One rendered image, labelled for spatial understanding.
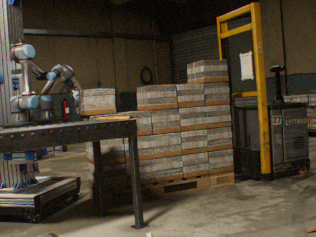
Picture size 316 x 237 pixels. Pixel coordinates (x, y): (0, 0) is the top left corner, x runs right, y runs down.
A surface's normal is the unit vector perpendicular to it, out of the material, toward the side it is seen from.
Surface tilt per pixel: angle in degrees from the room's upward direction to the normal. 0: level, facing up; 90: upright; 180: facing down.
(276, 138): 90
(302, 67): 90
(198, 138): 90
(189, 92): 90
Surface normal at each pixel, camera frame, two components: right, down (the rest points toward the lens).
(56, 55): 0.65, 0.00
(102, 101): 0.33, 0.03
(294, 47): -0.76, 0.09
